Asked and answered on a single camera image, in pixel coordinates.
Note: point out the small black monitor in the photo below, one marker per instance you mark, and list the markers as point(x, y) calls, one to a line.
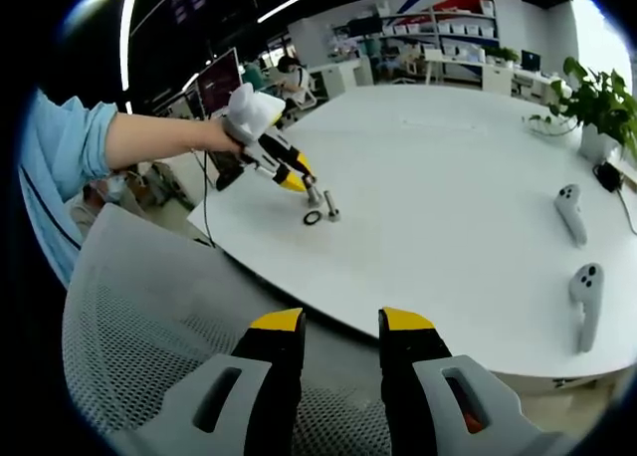
point(530, 60)

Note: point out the white low cabinet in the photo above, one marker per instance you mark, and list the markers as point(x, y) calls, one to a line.
point(338, 77)

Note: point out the small green plant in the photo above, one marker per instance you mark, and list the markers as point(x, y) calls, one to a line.
point(506, 54)

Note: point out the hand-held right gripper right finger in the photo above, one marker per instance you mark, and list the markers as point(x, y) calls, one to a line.
point(408, 376)

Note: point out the green potted plant white pot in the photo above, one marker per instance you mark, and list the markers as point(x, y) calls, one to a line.
point(602, 102)

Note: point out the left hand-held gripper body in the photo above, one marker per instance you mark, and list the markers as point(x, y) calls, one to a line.
point(254, 112)

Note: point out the person's left hand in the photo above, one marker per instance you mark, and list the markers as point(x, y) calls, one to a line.
point(224, 137)

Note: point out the white office chair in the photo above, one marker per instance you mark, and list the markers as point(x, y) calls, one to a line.
point(309, 96)

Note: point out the black power adapter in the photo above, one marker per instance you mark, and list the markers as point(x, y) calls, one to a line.
point(608, 175)

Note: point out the black cloth item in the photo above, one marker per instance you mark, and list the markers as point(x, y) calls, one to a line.
point(226, 179)

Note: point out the shelving unit with white bins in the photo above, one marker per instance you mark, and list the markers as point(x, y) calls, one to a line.
point(448, 33)

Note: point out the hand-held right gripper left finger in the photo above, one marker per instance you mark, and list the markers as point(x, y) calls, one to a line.
point(274, 376)

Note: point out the large threaded steel stud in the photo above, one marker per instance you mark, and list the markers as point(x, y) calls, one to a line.
point(314, 194)

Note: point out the grey handheld controller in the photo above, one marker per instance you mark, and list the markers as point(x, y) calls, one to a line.
point(570, 209)
point(587, 296)

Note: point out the white table wooden legs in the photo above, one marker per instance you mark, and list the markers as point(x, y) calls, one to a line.
point(453, 58)

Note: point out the computer monitor red screen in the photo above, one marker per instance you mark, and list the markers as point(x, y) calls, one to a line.
point(219, 80)

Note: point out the small threaded steel stud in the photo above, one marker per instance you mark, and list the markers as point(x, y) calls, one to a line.
point(329, 202)

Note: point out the grey mesh office chair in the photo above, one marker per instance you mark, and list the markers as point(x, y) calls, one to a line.
point(149, 277)

